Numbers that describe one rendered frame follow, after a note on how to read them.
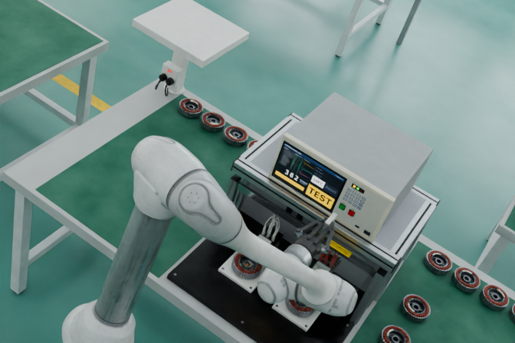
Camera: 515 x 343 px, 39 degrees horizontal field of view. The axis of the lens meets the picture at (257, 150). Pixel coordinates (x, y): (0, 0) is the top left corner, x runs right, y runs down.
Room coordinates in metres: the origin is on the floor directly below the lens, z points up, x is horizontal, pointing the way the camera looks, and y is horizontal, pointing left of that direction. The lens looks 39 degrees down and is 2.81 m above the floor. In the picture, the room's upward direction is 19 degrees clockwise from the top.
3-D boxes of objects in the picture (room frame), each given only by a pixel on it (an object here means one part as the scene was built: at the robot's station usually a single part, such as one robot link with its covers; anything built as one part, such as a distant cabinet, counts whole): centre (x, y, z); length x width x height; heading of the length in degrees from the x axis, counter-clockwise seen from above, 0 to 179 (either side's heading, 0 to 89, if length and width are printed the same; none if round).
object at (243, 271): (1.81, -0.10, 0.80); 0.11 x 0.11 x 0.04
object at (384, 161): (2.07, -0.34, 1.22); 0.44 x 0.39 x 0.20; 69
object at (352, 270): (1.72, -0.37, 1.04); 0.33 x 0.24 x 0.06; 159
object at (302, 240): (1.63, -0.25, 1.18); 0.09 x 0.08 x 0.07; 159
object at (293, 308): (1.73, -0.33, 0.80); 0.11 x 0.11 x 0.04
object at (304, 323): (1.73, -0.33, 0.78); 0.15 x 0.15 x 0.01; 69
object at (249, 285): (1.81, -0.10, 0.78); 0.15 x 0.15 x 0.01; 69
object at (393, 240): (2.07, -0.33, 1.09); 0.68 x 0.44 x 0.05; 69
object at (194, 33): (2.63, 0.43, 0.98); 0.37 x 0.35 x 0.46; 69
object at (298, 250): (1.56, -0.22, 1.18); 0.09 x 0.06 x 0.09; 69
